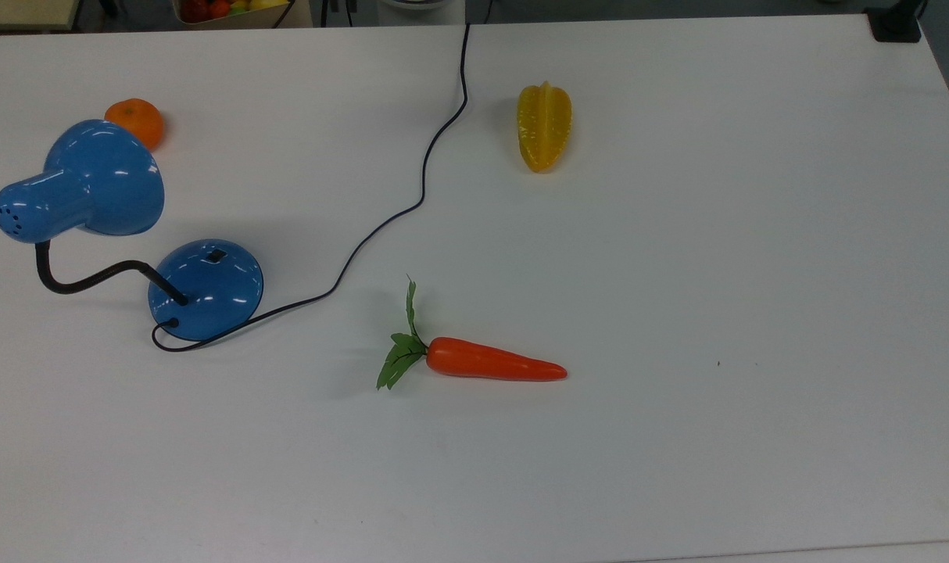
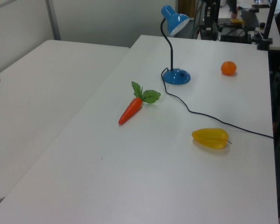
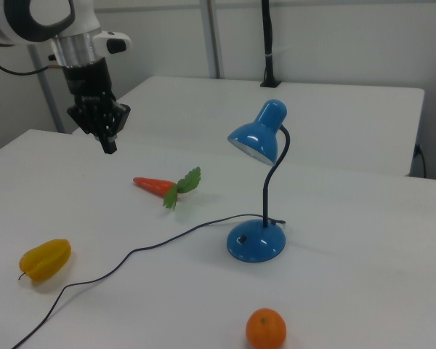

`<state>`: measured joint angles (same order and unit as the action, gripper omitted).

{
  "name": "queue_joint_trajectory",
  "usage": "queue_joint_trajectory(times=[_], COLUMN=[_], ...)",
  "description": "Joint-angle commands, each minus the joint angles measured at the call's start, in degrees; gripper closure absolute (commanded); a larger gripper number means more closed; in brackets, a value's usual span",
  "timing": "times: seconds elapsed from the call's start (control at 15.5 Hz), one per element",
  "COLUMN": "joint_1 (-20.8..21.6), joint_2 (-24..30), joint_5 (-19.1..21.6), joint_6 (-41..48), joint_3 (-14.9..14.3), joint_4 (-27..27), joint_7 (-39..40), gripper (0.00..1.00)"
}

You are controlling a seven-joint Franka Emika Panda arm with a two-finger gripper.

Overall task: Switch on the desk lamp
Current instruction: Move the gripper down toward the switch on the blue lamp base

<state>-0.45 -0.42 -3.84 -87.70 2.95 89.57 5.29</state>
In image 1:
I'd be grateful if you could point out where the orange carrot with green leaves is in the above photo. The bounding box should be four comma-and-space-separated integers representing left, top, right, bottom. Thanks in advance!
376, 275, 568, 392

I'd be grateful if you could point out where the beige box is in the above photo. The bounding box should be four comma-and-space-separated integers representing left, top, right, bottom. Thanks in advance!
0, 0, 82, 32

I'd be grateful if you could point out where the black lamp power cable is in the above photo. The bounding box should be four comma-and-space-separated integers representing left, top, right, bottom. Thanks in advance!
151, 23, 473, 353

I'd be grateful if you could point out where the black table clamp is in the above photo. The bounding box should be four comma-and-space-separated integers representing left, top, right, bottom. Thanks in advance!
865, 0, 929, 44

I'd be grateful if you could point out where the yellow star fruit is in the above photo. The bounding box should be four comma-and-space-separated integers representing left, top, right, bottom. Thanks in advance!
517, 81, 573, 174

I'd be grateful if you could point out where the container of mixed fruit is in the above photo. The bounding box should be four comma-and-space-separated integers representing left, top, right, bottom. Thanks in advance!
171, 0, 297, 29

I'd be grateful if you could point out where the blue desk lamp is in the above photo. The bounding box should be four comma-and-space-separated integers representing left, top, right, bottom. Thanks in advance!
0, 119, 265, 342

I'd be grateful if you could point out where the orange mandarin fruit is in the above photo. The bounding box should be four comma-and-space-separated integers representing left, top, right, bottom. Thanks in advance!
104, 98, 166, 152

